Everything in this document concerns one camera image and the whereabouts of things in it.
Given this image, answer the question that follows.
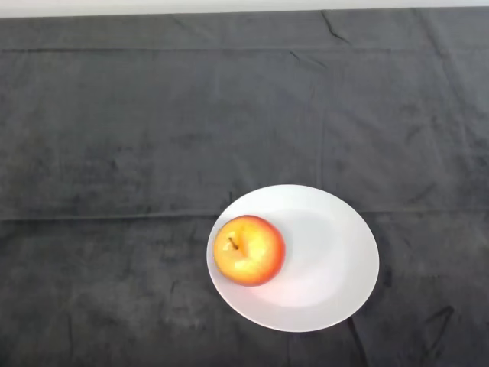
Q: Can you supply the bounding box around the black cloth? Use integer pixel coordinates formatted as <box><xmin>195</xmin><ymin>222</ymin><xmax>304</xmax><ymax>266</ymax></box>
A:
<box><xmin>0</xmin><ymin>7</ymin><xmax>489</xmax><ymax>367</ymax></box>

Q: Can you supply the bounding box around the round white plate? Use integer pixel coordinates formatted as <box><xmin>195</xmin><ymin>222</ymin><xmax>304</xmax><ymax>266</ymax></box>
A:
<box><xmin>206</xmin><ymin>184</ymin><xmax>381</xmax><ymax>333</ymax></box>

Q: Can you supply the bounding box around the red and yellow apple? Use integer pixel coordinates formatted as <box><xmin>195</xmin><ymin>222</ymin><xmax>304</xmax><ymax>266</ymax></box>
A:
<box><xmin>212</xmin><ymin>214</ymin><xmax>287</xmax><ymax>287</ymax></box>

